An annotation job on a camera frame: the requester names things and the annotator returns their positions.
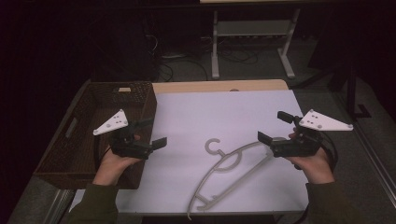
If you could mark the aluminium floor rail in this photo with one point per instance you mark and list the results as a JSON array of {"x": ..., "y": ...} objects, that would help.
[{"x": 373, "y": 155}]

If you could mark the metal table frame rail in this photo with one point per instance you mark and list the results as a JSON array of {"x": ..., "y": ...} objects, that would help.
[{"x": 57, "y": 205}]

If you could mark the person's right hand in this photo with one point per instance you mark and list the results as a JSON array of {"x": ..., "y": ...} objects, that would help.
[{"x": 314, "y": 169}]

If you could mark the white metal desk frame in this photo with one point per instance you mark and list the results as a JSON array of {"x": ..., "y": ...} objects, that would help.
[{"x": 214, "y": 46}]

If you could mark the person's left hand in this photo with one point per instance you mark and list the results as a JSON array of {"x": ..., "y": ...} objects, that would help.
[{"x": 110, "y": 168}]

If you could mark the grey plastic clothes hanger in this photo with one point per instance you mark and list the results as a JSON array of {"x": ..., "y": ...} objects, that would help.
[{"x": 230, "y": 168}]

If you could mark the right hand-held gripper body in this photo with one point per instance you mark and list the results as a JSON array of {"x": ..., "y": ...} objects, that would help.
[{"x": 299, "y": 146}]

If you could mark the black metal stand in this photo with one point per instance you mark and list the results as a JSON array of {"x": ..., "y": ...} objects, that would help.
[{"x": 351, "y": 93}]

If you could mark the brown wicker basket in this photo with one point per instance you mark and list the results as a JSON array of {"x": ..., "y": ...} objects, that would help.
[{"x": 77, "y": 152}]

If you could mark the white table mat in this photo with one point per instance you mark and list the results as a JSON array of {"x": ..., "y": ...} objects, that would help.
[{"x": 202, "y": 118}]

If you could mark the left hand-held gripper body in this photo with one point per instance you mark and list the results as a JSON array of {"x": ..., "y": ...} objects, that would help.
[{"x": 130, "y": 146}]

